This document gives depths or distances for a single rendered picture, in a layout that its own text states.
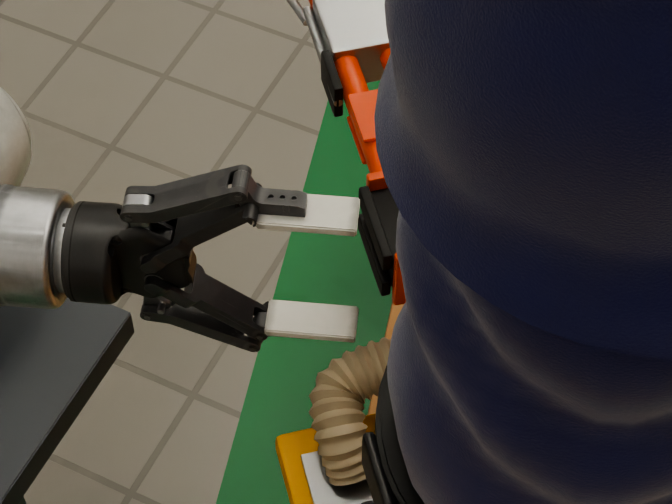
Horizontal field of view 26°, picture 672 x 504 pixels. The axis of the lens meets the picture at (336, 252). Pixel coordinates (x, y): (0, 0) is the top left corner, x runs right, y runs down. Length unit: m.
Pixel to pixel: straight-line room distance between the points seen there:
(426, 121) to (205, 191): 0.46
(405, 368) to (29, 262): 0.38
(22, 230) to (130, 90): 1.80
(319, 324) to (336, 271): 1.43
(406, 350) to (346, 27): 0.50
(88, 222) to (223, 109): 1.75
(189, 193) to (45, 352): 0.62
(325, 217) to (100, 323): 0.64
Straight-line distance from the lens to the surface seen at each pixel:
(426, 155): 0.58
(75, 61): 2.92
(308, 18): 1.24
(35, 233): 1.06
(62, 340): 1.61
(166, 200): 1.02
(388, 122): 0.62
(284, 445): 1.12
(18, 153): 1.52
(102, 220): 1.06
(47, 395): 1.57
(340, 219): 1.01
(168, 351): 2.48
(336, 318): 1.12
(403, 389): 0.76
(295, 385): 2.42
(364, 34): 1.21
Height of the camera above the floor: 2.08
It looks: 54 degrees down
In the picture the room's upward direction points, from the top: straight up
